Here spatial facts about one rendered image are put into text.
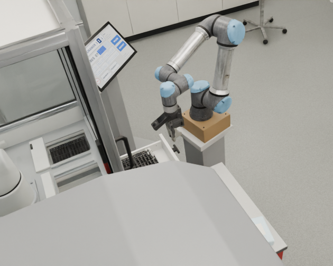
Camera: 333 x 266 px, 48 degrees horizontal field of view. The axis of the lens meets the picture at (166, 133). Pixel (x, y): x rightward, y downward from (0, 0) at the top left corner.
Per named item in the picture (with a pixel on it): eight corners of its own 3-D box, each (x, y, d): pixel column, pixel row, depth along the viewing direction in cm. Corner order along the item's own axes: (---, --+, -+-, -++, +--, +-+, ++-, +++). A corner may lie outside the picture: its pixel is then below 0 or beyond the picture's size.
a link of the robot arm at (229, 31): (212, 103, 232) (227, 13, 204) (231, 112, 224) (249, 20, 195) (199, 108, 225) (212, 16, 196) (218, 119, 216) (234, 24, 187)
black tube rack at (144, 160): (151, 155, 223) (150, 148, 219) (163, 176, 211) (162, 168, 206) (117, 170, 218) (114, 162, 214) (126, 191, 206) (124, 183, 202)
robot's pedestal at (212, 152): (210, 175, 314) (204, 105, 262) (236, 196, 295) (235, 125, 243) (182, 195, 303) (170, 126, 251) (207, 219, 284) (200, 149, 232)
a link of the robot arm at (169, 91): (178, 83, 184) (166, 92, 180) (181, 101, 191) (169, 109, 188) (168, 77, 189) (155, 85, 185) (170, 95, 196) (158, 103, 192)
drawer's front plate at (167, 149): (163, 145, 230) (160, 132, 223) (184, 178, 210) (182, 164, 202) (160, 146, 230) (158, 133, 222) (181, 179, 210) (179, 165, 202)
